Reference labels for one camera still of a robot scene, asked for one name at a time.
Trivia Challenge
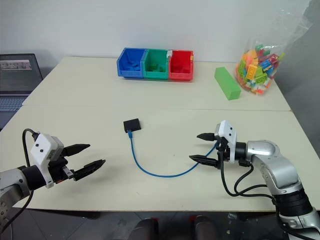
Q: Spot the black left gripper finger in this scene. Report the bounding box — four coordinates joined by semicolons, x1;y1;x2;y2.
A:
73;158;107;182
62;143;91;158

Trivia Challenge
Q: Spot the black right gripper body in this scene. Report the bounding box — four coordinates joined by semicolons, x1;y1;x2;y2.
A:
213;135;232;169

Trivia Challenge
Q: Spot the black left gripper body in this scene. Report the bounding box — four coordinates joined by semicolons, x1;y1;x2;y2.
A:
47;149;76;185

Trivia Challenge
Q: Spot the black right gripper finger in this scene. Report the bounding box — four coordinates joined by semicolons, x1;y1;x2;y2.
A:
196;132;216;142
188;154;220;169

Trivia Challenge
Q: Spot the small black box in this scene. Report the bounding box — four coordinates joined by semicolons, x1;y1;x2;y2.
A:
122;117;142;133

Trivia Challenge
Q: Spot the long green block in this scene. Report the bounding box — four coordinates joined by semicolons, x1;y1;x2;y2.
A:
214;66;242;101

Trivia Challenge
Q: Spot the dark rounded shape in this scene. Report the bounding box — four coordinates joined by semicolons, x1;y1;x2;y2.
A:
188;214;219;240
129;216;161;240

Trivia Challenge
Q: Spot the red plastic storage bin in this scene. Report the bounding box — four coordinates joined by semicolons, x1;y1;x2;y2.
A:
168;49;196;82

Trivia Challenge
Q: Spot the clear bag of toy bricks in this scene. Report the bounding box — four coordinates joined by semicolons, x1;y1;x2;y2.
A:
233;4;314;100

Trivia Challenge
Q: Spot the green toy bricks pile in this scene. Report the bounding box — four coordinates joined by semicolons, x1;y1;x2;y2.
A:
148;62;168;74

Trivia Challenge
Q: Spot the green plastic storage bin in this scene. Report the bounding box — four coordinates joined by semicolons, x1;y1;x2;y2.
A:
141;48;173;81

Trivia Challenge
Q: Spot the dark grey laptop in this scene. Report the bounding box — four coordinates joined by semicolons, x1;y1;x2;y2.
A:
0;52;44;131

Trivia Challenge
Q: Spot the blue toy bricks pile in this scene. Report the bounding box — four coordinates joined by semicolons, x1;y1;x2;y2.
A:
124;60;143;73

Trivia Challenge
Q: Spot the blue plastic storage bin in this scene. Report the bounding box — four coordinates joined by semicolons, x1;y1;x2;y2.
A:
116;47;148;80

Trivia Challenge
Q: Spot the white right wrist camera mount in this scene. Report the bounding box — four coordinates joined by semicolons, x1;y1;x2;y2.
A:
214;120;238;165

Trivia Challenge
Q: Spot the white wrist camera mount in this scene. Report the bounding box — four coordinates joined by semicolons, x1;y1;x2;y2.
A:
29;133;66;189
214;120;238;165

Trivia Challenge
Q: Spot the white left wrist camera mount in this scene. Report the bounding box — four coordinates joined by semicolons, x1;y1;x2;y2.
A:
29;133;66;189

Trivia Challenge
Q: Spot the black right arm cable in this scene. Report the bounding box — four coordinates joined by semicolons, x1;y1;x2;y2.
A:
218;138;278;200

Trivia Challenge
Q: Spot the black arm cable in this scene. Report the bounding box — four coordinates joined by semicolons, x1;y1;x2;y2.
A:
0;128;41;234
218;138;278;200

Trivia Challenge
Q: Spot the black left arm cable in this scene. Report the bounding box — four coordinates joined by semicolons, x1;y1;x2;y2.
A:
0;128;41;234

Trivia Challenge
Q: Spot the blue cable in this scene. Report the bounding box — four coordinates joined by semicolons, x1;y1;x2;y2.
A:
127;130;217;179

